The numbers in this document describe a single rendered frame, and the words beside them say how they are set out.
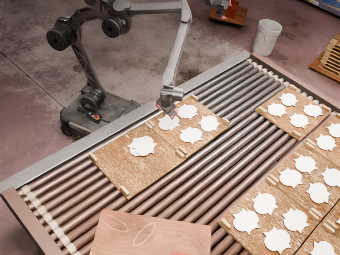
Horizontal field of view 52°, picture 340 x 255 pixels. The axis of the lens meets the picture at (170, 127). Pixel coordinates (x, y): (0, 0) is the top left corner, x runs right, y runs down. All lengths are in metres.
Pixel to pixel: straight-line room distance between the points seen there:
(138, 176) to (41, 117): 1.84
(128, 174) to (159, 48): 2.76
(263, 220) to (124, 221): 0.71
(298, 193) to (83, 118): 1.89
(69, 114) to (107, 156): 1.28
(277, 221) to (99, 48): 3.12
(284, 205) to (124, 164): 0.87
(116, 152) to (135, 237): 0.57
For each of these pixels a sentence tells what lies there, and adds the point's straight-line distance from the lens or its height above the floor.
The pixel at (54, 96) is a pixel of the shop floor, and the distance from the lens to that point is 3.71.
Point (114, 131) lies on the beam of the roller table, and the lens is 2.09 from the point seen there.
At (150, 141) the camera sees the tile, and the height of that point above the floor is 0.95.
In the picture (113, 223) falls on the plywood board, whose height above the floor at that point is 1.04.
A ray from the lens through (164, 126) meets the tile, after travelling 2.10.
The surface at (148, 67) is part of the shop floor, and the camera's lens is 4.10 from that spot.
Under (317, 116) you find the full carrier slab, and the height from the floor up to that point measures 0.94.
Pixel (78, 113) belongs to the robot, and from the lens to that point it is 3.17.
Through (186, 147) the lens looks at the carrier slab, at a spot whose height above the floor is 0.94.
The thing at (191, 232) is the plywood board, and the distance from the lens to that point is 1.62.
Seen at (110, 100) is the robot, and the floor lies 0.24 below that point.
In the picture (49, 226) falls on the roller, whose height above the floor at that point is 0.92.
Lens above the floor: 2.46
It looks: 46 degrees down
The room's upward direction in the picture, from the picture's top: 10 degrees clockwise
